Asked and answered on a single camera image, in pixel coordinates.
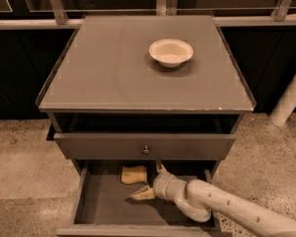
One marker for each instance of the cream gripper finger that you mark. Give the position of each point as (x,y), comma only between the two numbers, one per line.
(160,167)
(144,193)

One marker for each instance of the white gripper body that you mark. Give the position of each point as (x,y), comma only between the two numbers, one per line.
(162,184)

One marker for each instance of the yellow sponge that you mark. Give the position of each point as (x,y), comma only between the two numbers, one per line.
(133,175)

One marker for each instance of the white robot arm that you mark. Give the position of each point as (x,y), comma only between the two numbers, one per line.
(196,199)

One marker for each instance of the round metal drawer knob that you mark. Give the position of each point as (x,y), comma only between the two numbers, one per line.
(146,150)

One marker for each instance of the grey open middle drawer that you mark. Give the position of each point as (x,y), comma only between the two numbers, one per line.
(104,209)

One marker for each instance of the grey drawer cabinet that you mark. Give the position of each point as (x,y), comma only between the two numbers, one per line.
(109,83)

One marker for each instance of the grey top drawer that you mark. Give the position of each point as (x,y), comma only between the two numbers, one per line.
(129,146)

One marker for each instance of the white bowl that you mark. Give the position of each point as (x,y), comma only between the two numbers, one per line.
(171,52)

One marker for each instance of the white cylindrical post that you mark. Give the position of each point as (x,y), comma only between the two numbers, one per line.
(286,105)

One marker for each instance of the metal window railing frame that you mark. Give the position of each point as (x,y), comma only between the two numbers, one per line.
(69,14)

